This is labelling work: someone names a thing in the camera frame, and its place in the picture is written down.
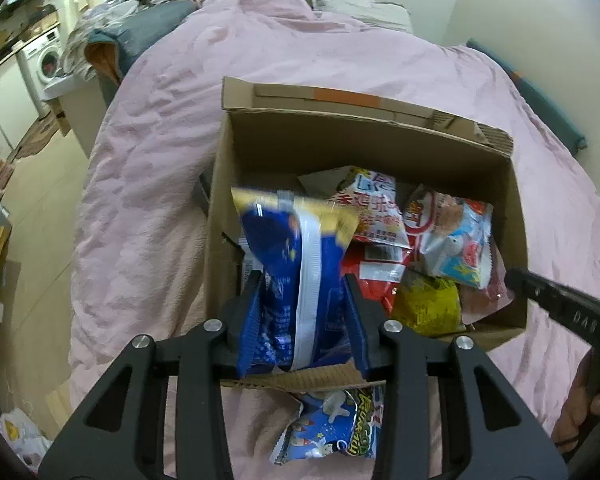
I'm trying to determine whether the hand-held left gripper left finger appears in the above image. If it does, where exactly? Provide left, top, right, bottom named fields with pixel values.
left=37, top=270, right=264, bottom=480

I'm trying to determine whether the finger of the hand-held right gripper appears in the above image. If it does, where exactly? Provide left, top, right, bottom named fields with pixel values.
left=505, top=267, right=600, bottom=348

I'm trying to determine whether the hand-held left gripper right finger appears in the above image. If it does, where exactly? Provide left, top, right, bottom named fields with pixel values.
left=342, top=272, right=568, bottom=480

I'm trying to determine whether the yellow snack packet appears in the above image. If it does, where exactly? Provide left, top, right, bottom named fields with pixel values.
left=389, top=272, right=464, bottom=339

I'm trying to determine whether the dark blue snack packet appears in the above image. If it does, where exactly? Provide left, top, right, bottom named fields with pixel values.
left=230, top=187, right=362, bottom=374

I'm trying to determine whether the light blue snack packet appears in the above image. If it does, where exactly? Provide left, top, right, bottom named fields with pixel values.
left=404, top=185, right=496, bottom=291

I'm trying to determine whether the brown cardboard box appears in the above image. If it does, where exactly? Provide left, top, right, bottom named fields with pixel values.
left=202, top=76, right=531, bottom=394

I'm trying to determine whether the person's right hand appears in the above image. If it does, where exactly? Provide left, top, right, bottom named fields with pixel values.
left=552, top=354, right=600, bottom=454

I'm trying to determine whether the pink snack packet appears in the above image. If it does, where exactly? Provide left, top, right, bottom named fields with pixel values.
left=459, top=239, right=514, bottom=319

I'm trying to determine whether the blue starry snack packet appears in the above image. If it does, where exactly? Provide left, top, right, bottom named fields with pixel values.
left=270, top=385, right=387, bottom=467

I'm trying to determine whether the white and red snack packet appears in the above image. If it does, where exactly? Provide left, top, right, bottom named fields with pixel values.
left=329, top=166, right=414, bottom=252

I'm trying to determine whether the pink blanket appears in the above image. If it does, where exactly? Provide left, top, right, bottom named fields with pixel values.
left=67, top=0, right=600, bottom=480

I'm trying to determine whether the white plastic bag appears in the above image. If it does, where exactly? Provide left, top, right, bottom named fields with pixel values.
left=0, top=406, right=54, bottom=472

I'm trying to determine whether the patterned floor rug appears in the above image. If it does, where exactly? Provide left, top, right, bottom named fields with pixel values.
left=9, top=109, right=72, bottom=162

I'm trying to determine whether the grey striped pillow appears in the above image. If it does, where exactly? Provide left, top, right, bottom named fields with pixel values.
left=307, top=0, right=414, bottom=32

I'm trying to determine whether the white cabinet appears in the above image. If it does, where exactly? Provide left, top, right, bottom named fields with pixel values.
left=0, top=55, right=42, bottom=153

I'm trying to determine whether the white washing machine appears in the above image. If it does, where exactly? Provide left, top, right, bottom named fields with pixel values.
left=12, top=27, right=67, bottom=102

